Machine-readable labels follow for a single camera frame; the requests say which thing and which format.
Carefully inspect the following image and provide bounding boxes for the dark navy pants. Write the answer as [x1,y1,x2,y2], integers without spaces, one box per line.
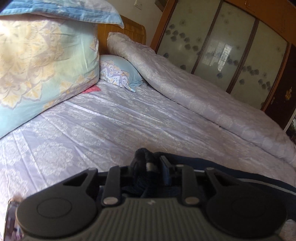
[97,147,296,223]

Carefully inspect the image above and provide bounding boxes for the lavender patterned bed sheet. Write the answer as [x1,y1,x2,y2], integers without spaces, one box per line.
[1,82,295,211]

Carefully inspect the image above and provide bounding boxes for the rolled lavender quilt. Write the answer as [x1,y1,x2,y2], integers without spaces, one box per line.
[107,32,295,166]

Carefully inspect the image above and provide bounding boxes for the red cloth under duvet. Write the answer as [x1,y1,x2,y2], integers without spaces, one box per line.
[82,85,101,93]

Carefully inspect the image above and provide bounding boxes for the small blue floral pillow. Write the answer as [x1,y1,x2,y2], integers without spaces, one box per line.
[99,55,144,92]

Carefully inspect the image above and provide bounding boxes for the wooden headboard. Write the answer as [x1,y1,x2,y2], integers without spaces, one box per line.
[97,15,147,55]

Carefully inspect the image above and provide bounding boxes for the dark brown door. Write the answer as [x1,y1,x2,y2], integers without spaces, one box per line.
[265,44,296,129]

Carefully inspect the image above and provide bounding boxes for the wooden wardrobe with frosted doors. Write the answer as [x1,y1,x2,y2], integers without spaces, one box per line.
[151,1,295,111]

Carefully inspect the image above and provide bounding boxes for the large floral folded duvet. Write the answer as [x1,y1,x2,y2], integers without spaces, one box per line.
[1,14,99,136]

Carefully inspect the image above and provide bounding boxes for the blue bordered pillow on top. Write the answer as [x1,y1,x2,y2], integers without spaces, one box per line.
[1,1,125,28]

